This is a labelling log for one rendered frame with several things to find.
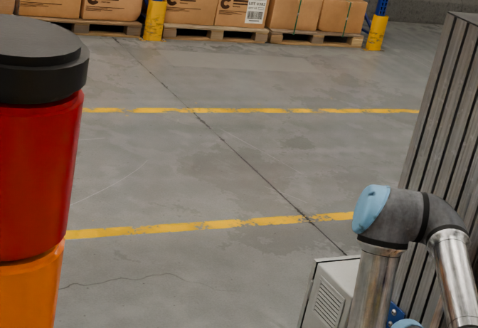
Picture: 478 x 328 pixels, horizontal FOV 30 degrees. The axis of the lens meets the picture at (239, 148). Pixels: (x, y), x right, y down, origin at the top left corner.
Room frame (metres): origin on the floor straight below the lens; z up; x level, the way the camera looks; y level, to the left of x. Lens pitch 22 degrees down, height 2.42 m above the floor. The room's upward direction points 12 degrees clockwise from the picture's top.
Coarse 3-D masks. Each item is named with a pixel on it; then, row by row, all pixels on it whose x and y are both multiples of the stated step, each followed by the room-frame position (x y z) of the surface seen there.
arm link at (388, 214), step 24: (384, 192) 1.84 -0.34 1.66; (408, 192) 1.86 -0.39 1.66; (360, 216) 1.82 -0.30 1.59; (384, 216) 1.80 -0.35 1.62; (408, 216) 1.81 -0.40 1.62; (360, 240) 1.82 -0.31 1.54; (384, 240) 1.79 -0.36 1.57; (408, 240) 1.82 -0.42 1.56; (360, 264) 1.81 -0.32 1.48; (384, 264) 1.78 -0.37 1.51; (360, 288) 1.78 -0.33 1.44; (384, 288) 1.77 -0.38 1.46; (360, 312) 1.75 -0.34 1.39; (384, 312) 1.76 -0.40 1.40
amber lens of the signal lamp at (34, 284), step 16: (64, 240) 0.28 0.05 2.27; (48, 256) 0.26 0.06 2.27; (0, 272) 0.25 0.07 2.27; (16, 272) 0.25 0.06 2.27; (32, 272) 0.25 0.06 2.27; (48, 272) 0.26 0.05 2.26; (0, 288) 0.25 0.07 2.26; (16, 288) 0.25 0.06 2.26; (32, 288) 0.25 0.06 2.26; (48, 288) 0.26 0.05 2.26; (0, 304) 0.25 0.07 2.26; (16, 304) 0.25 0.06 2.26; (32, 304) 0.25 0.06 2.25; (48, 304) 0.26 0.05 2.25; (0, 320) 0.25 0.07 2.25; (16, 320) 0.25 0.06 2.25; (32, 320) 0.25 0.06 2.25; (48, 320) 0.26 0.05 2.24
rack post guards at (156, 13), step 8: (152, 8) 8.35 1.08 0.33; (160, 8) 8.38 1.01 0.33; (152, 16) 8.35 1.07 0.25; (160, 16) 8.39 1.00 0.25; (376, 16) 9.77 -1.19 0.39; (384, 16) 9.80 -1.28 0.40; (152, 24) 8.36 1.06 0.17; (160, 24) 8.40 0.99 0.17; (376, 24) 9.77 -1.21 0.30; (384, 24) 9.82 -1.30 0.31; (144, 32) 8.38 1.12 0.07; (152, 32) 8.36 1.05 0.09; (160, 32) 8.41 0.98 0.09; (376, 32) 9.77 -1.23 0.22; (384, 32) 9.84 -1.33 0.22; (144, 40) 8.34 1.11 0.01; (152, 40) 8.37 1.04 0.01; (160, 40) 8.43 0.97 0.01; (368, 40) 9.80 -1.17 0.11; (376, 40) 9.79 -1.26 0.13; (368, 48) 9.77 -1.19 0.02; (376, 48) 9.80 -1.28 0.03
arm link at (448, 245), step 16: (432, 208) 1.83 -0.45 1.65; (448, 208) 1.84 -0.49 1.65; (432, 224) 1.81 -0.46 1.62; (448, 224) 1.80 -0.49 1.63; (432, 240) 1.78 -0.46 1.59; (448, 240) 1.76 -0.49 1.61; (464, 240) 1.78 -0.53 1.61; (432, 256) 1.80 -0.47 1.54; (448, 256) 1.72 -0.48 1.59; (464, 256) 1.73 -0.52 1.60; (448, 272) 1.68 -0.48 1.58; (464, 272) 1.68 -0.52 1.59; (448, 288) 1.64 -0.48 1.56; (464, 288) 1.63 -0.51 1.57; (448, 304) 1.61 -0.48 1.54; (464, 304) 1.59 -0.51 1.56; (448, 320) 1.57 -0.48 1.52; (464, 320) 1.55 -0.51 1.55
